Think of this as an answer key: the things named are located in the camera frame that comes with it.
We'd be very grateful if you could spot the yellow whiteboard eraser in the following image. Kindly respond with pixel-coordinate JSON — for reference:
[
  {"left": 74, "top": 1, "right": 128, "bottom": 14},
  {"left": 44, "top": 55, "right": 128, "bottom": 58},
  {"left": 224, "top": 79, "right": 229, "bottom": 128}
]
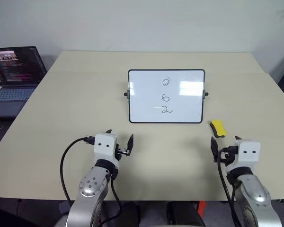
[{"left": 208, "top": 120, "right": 228, "bottom": 138}]

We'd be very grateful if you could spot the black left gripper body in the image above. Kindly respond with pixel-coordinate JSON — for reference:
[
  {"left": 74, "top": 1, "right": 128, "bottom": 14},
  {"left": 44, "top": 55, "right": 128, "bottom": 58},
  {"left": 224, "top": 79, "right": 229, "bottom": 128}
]
[{"left": 115, "top": 142, "right": 131, "bottom": 162}]

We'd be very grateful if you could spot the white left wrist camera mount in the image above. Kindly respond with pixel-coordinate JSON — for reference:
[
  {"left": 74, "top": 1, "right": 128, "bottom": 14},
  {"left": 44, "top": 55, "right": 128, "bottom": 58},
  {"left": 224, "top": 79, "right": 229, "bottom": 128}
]
[{"left": 94, "top": 133, "right": 120, "bottom": 164}]

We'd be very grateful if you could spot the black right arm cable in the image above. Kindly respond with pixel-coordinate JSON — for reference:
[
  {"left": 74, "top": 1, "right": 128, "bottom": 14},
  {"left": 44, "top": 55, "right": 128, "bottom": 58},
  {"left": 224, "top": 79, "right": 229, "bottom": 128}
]
[{"left": 217, "top": 151, "right": 242, "bottom": 227}]

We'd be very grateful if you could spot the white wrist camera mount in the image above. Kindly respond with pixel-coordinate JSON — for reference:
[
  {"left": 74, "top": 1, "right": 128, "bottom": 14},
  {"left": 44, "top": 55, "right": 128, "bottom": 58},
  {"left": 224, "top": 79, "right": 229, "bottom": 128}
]
[
  {"left": 94, "top": 133, "right": 120, "bottom": 164},
  {"left": 225, "top": 139, "right": 261, "bottom": 171}
]

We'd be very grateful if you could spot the dark rounded shape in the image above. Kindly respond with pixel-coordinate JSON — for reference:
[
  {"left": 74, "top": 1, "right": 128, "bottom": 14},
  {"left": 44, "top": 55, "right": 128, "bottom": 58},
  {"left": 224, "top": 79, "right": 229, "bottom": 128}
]
[
  {"left": 166, "top": 201, "right": 207, "bottom": 227},
  {"left": 113, "top": 201, "right": 143, "bottom": 227}
]

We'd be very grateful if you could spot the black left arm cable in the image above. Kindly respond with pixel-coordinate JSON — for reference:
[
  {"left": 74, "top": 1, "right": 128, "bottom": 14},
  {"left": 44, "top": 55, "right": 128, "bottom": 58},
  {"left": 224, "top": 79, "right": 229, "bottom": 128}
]
[{"left": 60, "top": 135, "right": 124, "bottom": 227}]

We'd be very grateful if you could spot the small black-framed whiteboard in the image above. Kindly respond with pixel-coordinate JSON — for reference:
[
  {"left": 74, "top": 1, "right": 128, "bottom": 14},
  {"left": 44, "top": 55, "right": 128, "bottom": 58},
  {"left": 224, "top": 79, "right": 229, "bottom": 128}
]
[{"left": 123, "top": 69, "right": 209, "bottom": 124}]

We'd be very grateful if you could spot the open dark laptop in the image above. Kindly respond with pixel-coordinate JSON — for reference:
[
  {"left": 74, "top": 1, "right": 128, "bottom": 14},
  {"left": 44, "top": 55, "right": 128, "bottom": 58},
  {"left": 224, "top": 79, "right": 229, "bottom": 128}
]
[{"left": 0, "top": 46, "right": 48, "bottom": 119}]

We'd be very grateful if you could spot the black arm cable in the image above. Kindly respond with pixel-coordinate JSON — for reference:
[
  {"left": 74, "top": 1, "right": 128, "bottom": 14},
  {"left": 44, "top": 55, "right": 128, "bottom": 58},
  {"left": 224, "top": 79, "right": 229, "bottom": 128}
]
[
  {"left": 217, "top": 151, "right": 242, "bottom": 227},
  {"left": 60, "top": 135, "right": 124, "bottom": 227}
]

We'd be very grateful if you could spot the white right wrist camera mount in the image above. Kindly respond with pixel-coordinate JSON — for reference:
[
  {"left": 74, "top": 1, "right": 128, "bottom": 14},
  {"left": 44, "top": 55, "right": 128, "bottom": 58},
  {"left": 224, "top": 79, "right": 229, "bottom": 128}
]
[{"left": 225, "top": 139, "right": 261, "bottom": 171}]

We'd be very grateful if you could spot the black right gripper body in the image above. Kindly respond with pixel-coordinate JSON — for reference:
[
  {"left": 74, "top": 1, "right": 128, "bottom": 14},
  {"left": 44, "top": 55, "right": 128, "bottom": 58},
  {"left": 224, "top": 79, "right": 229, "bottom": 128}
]
[{"left": 217, "top": 145, "right": 239, "bottom": 166}]

